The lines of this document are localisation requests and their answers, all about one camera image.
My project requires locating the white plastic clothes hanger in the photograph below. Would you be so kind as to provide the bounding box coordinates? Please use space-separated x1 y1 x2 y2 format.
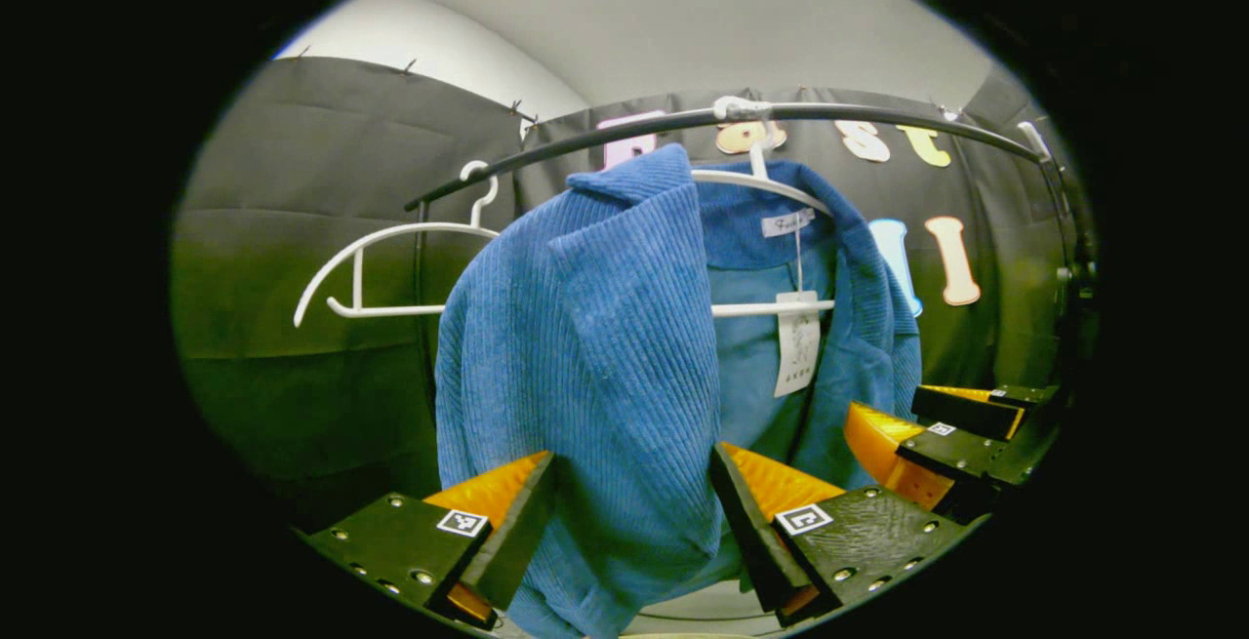
293 160 501 330
691 96 838 319

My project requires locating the black backdrop cloth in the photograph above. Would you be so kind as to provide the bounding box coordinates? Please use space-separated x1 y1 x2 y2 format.
171 56 1099 523

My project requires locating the black metal clothes rack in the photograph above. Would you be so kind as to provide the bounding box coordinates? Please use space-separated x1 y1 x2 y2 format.
403 100 1084 406

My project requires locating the blue corduroy jacket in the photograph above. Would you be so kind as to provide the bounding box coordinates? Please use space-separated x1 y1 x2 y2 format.
434 143 923 639

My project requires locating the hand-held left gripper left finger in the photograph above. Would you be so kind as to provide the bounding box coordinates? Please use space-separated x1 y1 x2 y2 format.
301 450 559 632

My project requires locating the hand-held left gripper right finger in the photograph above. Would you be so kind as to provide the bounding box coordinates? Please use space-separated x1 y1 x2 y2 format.
708 441 979 629

